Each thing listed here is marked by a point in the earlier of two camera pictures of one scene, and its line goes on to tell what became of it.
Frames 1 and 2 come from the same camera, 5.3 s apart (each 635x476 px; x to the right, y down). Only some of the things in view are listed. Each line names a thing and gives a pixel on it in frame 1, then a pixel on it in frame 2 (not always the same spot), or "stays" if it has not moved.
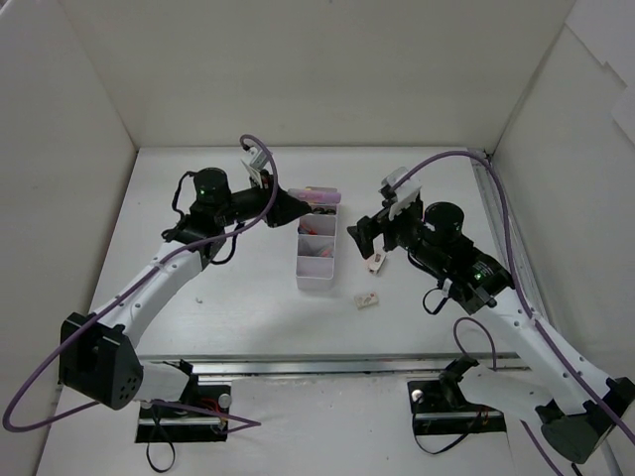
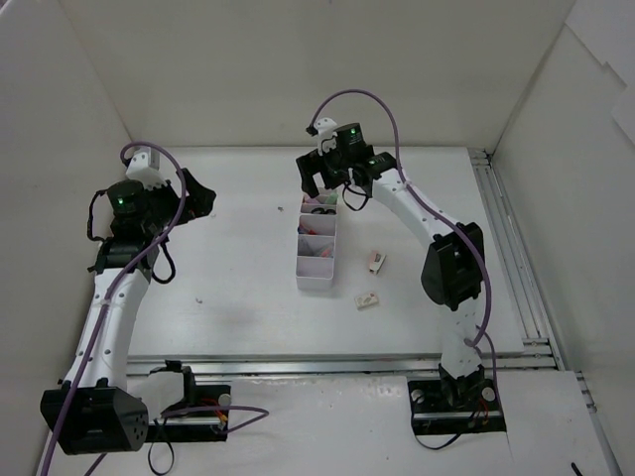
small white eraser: x=364 y=300 stays
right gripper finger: x=365 y=230 to x=309 y=165
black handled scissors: x=320 y=210 stays
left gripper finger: x=285 y=208 to x=198 y=200
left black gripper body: x=271 y=206 to x=186 y=196
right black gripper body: x=385 y=233 to x=313 y=165
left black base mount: x=170 y=423 stays
